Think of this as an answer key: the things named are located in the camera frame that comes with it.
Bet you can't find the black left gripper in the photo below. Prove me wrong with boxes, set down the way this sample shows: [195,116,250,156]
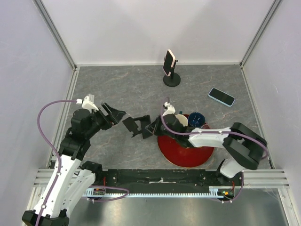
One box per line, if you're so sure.
[85,102,126,138]

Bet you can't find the black rectangular block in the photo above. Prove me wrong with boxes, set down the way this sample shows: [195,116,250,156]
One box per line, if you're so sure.
[122,115,152,139]

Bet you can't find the black phone stand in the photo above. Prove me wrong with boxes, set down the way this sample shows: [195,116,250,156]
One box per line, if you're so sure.
[163,60,181,87]

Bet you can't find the pink cased phone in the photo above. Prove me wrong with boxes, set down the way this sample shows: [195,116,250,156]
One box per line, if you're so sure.
[163,49,176,76]

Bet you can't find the blue cased phone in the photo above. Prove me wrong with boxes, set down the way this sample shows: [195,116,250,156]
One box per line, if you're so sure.
[208,88,235,107]

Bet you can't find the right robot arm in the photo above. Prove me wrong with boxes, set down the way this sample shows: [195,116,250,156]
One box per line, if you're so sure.
[145,114,268,186]

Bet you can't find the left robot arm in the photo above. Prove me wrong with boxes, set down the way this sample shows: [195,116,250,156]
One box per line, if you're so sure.
[22,103,126,226]

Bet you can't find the red round tray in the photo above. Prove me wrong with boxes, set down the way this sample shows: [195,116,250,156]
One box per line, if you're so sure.
[157,135,214,168]

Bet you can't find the green mug white inside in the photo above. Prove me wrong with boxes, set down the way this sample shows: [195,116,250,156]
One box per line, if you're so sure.
[175,114,189,127]

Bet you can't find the dark blue cup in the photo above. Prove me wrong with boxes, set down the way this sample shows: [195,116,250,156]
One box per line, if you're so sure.
[188,112,206,128]

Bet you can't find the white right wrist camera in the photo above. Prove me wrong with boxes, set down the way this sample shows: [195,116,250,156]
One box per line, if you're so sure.
[161,101,175,117]

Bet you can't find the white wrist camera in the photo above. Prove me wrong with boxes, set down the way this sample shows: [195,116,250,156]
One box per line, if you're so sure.
[81,94,99,112]
[161,101,175,117]

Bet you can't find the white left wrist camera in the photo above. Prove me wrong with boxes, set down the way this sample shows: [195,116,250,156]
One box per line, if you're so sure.
[81,94,99,112]

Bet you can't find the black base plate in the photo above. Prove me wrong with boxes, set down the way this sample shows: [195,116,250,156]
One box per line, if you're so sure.
[92,169,242,192]

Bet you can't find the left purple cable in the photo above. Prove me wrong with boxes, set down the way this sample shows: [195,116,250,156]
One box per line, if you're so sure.
[34,99,130,226]

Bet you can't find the purple cable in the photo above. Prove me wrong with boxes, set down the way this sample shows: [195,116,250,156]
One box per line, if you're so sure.
[160,96,269,204]
[34,99,130,226]

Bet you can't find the aluminium frame rail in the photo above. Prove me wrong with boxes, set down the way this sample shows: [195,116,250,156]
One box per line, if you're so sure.
[33,0,77,70]

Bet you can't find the slotted cable duct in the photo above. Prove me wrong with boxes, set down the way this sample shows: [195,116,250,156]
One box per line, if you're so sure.
[82,188,235,199]

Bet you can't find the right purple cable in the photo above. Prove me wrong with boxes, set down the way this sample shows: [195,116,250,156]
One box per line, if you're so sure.
[160,96,269,204]

